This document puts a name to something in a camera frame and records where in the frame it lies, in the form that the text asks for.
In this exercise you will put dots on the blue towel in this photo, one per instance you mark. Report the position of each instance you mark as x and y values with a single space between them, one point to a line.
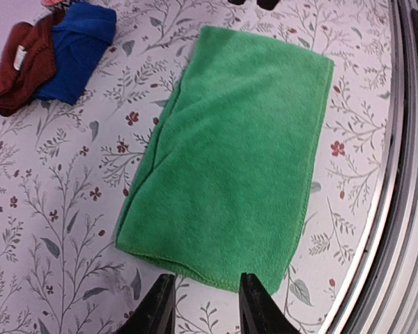
79 41

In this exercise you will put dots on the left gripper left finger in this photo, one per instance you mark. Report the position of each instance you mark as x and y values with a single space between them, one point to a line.
156 312

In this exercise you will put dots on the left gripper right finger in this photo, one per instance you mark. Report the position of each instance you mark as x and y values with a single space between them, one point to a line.
259 314

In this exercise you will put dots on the red patterned bowl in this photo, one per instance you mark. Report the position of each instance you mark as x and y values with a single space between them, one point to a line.
53 3

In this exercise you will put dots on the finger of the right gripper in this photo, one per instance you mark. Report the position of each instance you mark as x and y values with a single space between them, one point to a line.
236 2
267 4

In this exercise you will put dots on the dark red towel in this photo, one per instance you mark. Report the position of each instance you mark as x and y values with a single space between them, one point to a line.
27 62

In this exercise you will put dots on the front aluminium rail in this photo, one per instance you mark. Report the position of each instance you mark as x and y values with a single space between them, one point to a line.
380 291

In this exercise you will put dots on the green towel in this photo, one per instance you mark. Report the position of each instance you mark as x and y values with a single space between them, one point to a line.
225 181

